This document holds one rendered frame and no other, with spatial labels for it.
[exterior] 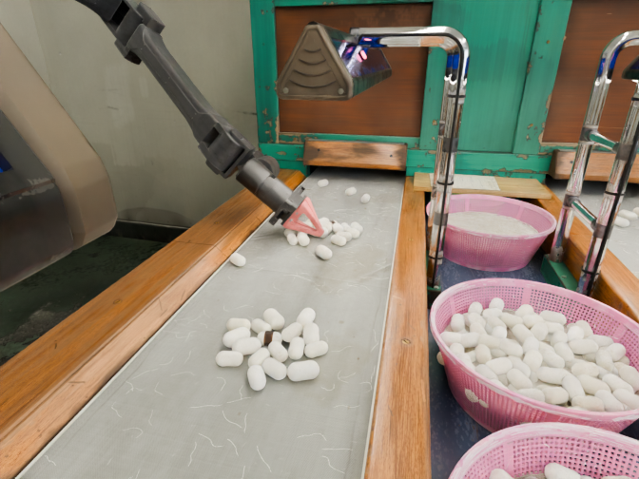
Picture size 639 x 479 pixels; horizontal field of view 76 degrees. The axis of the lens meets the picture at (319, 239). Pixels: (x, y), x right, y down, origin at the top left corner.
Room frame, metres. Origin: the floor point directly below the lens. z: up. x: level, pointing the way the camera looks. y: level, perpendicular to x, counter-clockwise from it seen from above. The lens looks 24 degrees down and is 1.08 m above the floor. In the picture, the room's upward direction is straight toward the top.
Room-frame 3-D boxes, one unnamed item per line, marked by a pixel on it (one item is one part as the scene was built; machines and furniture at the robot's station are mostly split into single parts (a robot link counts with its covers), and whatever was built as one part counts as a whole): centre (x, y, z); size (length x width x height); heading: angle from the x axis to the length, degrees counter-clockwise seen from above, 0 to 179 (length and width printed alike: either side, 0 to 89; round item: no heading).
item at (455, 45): (0.72, -0.14, 0.90); 0.20 x 0.19 x 0.45; 167
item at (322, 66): (0.74, -0.06, 1.08); 0.62 x 0.08 x 0.07; 167
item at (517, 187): (1.06, -0.42, 0.77); 0.33 x 0.15 x 0.01; 77
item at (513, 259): (0.85, -0.37, 0.72); 0.27 x 0.27 x 0.10
